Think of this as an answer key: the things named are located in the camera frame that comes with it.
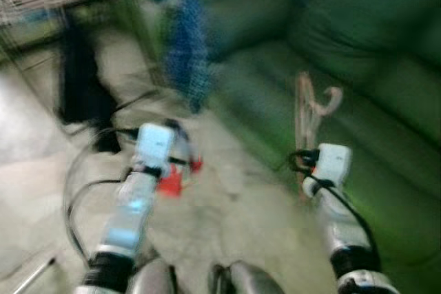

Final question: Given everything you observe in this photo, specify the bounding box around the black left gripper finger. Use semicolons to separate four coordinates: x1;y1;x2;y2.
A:
167;120;194;153

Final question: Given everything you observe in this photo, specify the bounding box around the red and white jersey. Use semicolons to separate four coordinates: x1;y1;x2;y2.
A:
155;139;205;198

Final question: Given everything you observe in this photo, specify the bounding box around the blue plaid shirt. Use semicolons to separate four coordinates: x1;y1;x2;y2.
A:
164;0;216;114

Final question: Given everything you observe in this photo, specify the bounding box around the navy blue garment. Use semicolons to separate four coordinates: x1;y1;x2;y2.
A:
57;8;123;155

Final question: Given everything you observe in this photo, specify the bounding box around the silver robot left leg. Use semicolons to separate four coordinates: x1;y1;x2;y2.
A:
127;260;178;294

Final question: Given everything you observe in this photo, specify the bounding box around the silver robot leg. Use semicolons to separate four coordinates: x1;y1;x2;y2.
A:
127;260;178;294
208;261;287;294

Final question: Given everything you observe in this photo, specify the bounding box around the dark green sofa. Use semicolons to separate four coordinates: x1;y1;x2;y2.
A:
200;0;441;294

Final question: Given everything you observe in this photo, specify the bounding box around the silver robot right leg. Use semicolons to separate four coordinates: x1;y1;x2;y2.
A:
208;261;287;294

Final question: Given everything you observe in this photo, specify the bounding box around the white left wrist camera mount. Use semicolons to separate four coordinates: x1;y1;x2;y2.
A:
134;124;176;171

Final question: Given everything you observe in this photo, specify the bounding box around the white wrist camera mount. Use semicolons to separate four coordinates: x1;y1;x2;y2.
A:
314;144;352;188
134;124;176;171

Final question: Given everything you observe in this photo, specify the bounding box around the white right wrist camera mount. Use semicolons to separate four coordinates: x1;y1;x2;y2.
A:
314;144;352;188

